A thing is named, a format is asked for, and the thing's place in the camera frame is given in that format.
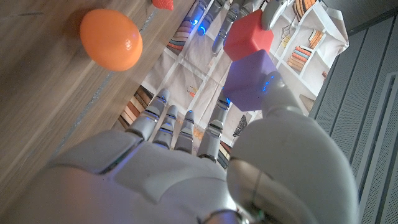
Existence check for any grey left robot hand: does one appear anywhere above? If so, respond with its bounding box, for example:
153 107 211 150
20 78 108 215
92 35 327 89
185 0 295 55

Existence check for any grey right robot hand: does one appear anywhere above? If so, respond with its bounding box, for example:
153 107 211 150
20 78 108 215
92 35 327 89
0 70 361 224

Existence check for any red magnetic cube block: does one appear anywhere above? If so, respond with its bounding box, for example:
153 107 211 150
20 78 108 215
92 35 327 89
223 8 275 62

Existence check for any purple magnetic cube block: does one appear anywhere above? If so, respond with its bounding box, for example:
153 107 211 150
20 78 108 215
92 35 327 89
222 49 279 112

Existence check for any orange ball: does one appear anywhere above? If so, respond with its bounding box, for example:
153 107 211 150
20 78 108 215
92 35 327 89
79 8 144 72

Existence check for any printed bookshelf backdrop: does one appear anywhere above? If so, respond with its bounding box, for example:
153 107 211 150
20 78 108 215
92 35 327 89
116 0 349 170

